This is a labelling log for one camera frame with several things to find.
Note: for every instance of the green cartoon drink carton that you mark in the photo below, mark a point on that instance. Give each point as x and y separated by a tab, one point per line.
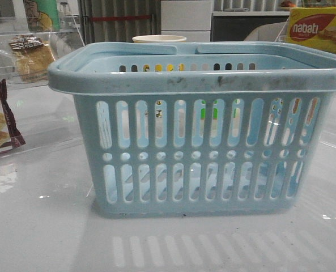
42	15

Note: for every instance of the packaged bread clear wrapper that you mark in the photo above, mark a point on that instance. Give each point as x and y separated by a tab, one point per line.
32	57

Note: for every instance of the white cabinet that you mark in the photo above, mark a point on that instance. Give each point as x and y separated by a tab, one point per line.
191	19

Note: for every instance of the light blue plastic basket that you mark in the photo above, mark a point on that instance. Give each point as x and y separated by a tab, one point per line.
196	128

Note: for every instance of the yellow nabati wafer box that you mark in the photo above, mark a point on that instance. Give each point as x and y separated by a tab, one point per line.
313	28

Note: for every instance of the clear acrylic display shelf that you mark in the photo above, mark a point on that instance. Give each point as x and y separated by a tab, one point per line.
62	42

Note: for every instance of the brown cracker snack packet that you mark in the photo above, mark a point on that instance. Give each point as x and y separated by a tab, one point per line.
10	136

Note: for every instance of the cream paper cup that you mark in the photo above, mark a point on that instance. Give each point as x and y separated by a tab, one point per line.
159	39

